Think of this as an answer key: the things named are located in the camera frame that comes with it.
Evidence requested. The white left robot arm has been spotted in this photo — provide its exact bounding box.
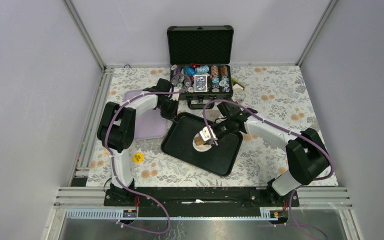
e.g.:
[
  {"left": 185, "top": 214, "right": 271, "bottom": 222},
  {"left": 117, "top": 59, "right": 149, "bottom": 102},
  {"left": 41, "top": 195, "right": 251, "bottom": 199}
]
[{"left": 97, "top": 78, "right": 181, "bottom": 206}]

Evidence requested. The purple plastic tray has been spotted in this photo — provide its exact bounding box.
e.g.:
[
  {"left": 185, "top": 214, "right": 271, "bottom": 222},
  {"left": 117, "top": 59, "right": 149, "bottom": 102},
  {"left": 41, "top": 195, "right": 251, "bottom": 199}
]
[{"left": 124, "top": 89, "right": 167, "bottom": 141}]

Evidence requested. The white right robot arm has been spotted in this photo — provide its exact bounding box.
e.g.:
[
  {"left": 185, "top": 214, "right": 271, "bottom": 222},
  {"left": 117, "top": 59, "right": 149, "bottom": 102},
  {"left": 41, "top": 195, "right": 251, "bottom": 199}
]
[{"left": 209, "top": 100, "right": 331, "bottom": 206}]

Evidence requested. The blue playing card deck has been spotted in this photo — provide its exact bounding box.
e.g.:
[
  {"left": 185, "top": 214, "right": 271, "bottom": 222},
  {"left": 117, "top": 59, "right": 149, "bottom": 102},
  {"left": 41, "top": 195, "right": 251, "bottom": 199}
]
[{"left": 193, "top": 74, "right": 208, "bottom": 93}]

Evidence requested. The white dough disc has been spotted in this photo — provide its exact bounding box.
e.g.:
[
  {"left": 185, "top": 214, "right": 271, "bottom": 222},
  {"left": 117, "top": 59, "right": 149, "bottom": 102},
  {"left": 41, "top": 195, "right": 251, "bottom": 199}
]
[{"left": 192, "top": 133, "right": 216, "bottom": 152}]

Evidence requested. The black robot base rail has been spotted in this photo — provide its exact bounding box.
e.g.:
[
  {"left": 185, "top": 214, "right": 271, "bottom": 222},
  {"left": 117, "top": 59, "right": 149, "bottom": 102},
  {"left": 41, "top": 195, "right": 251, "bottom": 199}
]
[{"left": 103, "top": 186, "right": 300, "bottom": 208}]

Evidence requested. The wooden rolling pin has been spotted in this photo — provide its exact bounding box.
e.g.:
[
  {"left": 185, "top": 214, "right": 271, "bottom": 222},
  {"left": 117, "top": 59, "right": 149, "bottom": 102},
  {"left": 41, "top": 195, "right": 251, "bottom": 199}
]
[{"left": 193, "top": 135, "right": 206, "bottom": 146}]

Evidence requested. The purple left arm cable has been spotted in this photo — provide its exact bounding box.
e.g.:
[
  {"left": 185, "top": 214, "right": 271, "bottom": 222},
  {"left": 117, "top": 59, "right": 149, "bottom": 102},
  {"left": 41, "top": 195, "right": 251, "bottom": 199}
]
[{"left": 103, "top": 66, "right": 193, "bottom": 236}]

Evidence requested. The yellow round token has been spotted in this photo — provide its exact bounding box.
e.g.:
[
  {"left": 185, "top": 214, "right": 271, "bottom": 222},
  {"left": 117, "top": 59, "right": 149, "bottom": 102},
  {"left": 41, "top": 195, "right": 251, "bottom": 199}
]
[{"left": 132, "top": 152, "right": 144, "bottom": 164}]

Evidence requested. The black baking tray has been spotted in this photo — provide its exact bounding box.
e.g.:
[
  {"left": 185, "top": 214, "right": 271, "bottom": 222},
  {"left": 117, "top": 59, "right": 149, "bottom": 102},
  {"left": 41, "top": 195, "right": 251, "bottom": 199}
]
[{"left": 161, "top": 112, "right": 243, "bottom": 177}]

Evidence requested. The black poker chip case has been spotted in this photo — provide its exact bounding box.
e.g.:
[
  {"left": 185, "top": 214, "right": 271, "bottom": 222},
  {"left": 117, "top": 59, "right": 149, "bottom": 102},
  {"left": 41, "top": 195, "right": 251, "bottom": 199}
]
[{"left": 166, "top": 25, "right": 234, "bottom": 110}]

